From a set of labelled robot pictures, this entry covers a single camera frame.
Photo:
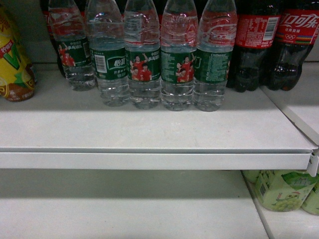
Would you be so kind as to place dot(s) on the far left water bottle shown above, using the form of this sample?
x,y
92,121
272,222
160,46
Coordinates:
x,y
72,44

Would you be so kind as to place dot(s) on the yellow lemon tea bottle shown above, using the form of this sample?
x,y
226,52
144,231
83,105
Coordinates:
x,y
17,79

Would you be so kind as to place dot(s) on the white metal shelf board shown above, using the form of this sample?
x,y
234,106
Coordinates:
x,y
63,129

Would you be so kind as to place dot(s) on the barcode label water bottle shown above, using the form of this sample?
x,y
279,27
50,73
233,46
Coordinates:
x,y
105,32

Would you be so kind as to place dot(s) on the cola bottle with barcode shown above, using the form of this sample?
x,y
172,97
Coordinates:
x,y
257,23

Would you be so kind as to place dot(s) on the cola bottle olympic label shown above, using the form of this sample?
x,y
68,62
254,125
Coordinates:
x,y
294,39

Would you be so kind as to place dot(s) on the middle water bottle red players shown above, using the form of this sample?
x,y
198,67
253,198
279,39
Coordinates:
x,y
142,45

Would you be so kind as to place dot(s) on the water bottle behind front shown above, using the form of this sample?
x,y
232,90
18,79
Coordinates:
x,y
178,36

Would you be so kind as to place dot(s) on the right water bottle green label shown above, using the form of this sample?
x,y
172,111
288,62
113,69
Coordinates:
x,y
216,38

